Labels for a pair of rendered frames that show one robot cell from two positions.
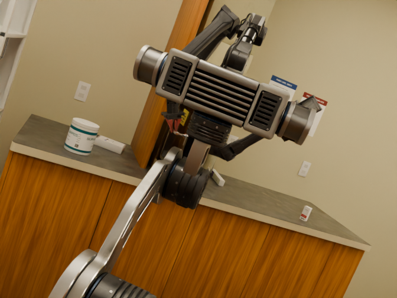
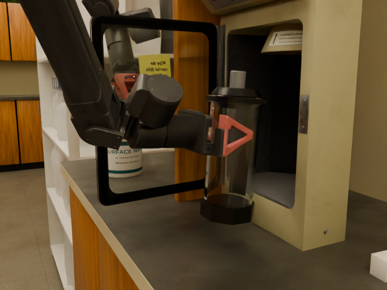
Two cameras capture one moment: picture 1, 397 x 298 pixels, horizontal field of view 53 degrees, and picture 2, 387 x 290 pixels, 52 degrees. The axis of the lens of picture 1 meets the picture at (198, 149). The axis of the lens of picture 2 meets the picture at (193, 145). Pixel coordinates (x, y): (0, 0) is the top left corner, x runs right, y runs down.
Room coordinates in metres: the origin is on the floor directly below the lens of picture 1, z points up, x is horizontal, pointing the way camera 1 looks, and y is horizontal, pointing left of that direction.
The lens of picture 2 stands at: (1.99, -0.76, 1.27)
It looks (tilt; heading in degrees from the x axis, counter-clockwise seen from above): 10 degrees down; 83
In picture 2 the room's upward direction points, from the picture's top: straight up
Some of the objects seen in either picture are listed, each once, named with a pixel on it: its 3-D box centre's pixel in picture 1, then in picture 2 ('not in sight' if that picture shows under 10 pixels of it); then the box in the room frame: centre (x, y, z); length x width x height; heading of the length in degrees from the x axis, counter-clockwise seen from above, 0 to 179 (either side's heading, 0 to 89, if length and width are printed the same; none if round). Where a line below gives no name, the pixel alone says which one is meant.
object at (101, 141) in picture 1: (110, 144); not in sight; (2.22, 0.47, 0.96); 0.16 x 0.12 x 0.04; 94
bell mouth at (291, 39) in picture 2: not in sight; (303, 39); (2.32, 0.07, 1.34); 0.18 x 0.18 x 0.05
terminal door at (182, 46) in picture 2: (178, 132); (160, 110); (2.02, 0.13, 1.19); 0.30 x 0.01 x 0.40; 25
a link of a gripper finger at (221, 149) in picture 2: not in sight; (225, 133); (2.12, -0.11, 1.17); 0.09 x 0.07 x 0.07; 22
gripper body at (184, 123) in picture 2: (219, 151); (179, 131); (2.04, -0.11, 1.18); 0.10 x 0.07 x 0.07; 112
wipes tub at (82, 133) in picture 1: (81, 136); not in sight; (1.90, 0.55, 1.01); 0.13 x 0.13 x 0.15
